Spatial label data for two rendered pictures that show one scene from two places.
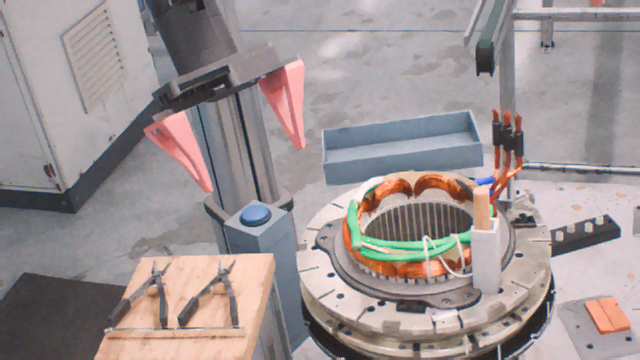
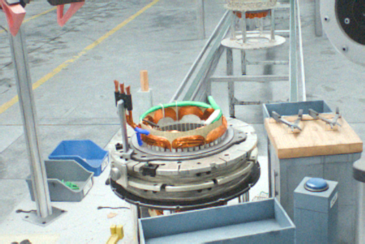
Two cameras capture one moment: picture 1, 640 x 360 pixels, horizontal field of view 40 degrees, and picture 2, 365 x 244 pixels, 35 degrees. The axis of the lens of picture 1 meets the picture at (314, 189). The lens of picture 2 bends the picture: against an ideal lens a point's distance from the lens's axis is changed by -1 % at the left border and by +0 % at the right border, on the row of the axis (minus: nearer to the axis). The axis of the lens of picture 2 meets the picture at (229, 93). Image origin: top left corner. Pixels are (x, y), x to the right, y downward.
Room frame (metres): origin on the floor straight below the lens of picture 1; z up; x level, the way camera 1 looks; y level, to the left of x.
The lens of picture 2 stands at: (2.03, -0.37, 1.56)
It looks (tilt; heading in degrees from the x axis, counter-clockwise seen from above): 18 degrees down; 163
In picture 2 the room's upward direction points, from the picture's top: 3 degrees counter-clockwise
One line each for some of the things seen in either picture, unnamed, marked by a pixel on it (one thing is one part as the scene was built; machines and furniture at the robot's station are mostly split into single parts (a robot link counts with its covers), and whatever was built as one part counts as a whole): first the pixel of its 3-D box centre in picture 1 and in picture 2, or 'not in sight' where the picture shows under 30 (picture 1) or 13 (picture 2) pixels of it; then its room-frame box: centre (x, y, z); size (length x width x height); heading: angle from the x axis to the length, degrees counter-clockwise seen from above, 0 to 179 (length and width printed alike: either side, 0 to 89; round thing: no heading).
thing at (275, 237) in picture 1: (270, 281); (316, 242); (1.09, 0.10, 0.91); 0.07 x 0.07 x 0.25; 46
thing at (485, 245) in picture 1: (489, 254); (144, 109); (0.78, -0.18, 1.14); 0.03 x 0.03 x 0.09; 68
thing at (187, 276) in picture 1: (190, 310); (310, 134); (0.87, 0.19, 1.05); 0.20 x 0.19 x 0.02; 167
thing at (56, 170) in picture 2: not in sight; (61, 180); (0.37, -0.39, 0.82); 0.16 x 0.14 x 0.07; 66
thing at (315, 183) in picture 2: (254, 213); (316, 183); (1.09, 0.10, 1.04); 0.04 x 0.04 x 0.01
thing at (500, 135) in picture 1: (507, 137); (123, 100); (0.91, -0.24, 1.21); 0.04 x 0.04 x 0.03; 68
